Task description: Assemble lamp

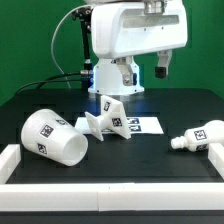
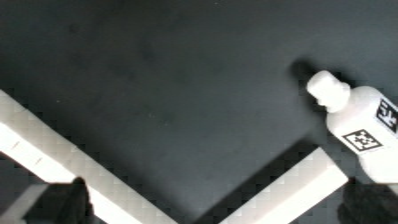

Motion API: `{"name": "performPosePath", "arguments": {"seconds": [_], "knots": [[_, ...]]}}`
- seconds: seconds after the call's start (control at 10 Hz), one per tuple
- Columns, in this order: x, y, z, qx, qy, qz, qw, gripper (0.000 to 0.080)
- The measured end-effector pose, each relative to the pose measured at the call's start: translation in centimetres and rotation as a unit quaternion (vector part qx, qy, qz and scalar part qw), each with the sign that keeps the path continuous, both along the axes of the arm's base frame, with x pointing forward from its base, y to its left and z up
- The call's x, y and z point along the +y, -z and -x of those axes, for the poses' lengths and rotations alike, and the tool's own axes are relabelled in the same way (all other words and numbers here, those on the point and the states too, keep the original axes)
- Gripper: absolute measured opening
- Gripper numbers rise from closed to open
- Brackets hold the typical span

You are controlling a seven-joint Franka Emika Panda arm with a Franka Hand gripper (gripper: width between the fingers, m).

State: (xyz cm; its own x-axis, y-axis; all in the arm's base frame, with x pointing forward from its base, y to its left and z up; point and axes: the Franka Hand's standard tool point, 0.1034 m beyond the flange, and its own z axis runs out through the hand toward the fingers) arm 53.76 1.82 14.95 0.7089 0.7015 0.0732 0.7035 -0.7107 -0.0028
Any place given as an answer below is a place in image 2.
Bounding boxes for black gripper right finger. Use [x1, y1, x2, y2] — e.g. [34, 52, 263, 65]
[338, 178, 398, 224]

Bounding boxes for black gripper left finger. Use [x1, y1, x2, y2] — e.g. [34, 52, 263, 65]
[0, 176, 96, 224]

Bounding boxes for white lamp bulb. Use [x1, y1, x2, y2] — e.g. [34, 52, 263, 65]
[306, 71, 398, 184]

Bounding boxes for white right fence rail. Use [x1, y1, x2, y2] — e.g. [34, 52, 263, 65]
[219, 148, 348, 224]

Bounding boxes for white fence rail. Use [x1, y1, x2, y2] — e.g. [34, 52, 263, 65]
[0, 90, 176, 224]
[219, 148, 348, 224]

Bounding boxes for white front fence rail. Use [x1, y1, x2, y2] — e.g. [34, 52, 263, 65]
[0, 90, 176, 224]

